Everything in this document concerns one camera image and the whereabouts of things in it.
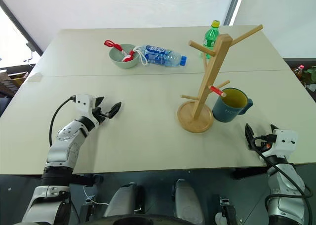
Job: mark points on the amber bottle with red cap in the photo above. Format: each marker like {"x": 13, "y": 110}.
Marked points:
{"x": 299, "y": 73}

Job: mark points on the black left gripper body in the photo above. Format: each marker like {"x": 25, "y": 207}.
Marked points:
{"x": 100, "y": 114}

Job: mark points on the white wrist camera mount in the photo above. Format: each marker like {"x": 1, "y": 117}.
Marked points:
{"x": 83, "y": 102}
{"x": 286, "y": 142}

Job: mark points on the green plant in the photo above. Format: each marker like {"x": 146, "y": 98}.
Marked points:
{"x": 311, "y": 74}

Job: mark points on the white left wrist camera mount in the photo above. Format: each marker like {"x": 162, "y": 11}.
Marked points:
{"x": 83, "y": 102}

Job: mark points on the black table bracket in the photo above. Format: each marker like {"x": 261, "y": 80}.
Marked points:
{"x": 249, "y": 173}

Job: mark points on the brown cardboard boxes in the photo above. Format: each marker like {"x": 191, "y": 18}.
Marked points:
{"x": 12, "y": 83}

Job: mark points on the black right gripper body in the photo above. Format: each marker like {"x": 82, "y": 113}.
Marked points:
{"x": 265, "y": 141}

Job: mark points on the green plastic bottle yellow cap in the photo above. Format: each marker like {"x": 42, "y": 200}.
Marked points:
{"x": 211, "y": 36}

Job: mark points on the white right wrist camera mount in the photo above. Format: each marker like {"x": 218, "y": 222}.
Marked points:
{"x": 286, "y": 142}

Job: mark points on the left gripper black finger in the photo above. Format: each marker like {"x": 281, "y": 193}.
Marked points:
{"x": 99, "y": 101}
{"x": 115, "y": 109}

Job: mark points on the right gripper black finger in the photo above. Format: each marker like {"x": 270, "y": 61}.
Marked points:
{"x": 274, "y": 128}
{"x": 249, "y": 136}

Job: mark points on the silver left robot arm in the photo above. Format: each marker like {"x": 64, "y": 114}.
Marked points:
{"x": 63, "y": 147}

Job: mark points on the wooden mug tree stand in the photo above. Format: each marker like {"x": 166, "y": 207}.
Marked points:
{"x": 196, "y": 119}

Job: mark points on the pale green bowl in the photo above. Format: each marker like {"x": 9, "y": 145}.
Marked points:
{"x": 123, "y": 63}

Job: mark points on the dark round rim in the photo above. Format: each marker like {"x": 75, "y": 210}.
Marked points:
{"x": 148, "y": 220}

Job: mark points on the black clamp device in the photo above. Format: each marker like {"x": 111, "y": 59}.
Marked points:
{"x": 228, "y": 211}

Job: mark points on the grey rounded housing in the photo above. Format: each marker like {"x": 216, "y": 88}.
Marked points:
{"x": 186, "y": 202}
{"x": 123, "y": 200}

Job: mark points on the dark window frame bar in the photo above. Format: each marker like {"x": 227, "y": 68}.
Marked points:
{"x": 22, "y": 27}

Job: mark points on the blue mug with yellow inside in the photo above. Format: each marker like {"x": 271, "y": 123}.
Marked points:
{"x": 225, "y": 111}

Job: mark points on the clear water bottle blue label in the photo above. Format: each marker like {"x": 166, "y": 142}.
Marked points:
{"x": 160, "y": 56}

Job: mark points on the grey window frame bar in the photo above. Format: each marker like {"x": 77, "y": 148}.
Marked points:
{"x": 233, "y": 5}

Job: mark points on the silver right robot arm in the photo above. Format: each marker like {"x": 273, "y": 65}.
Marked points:
{"x": 284, "y": 185}

